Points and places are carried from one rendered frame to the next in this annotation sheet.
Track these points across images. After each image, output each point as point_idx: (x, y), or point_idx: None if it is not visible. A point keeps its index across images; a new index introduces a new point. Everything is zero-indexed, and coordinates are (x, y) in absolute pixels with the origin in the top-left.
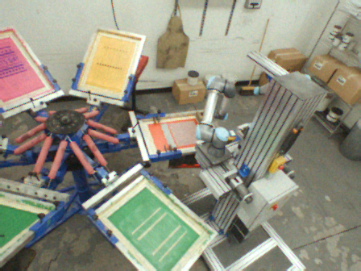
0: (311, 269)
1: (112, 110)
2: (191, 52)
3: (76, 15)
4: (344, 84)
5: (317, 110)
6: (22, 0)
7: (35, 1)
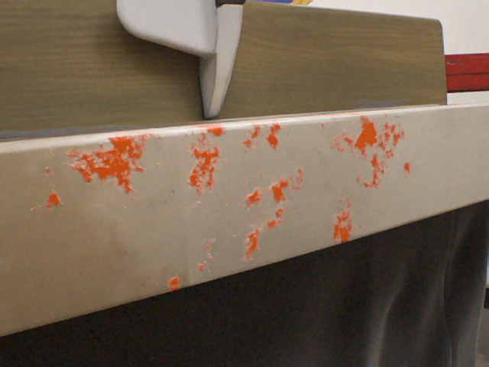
0: None
1: (482, 347)
2: None
3: (458, 16)
4: None
5: None
6: (363, 4)
7: (383, 0)
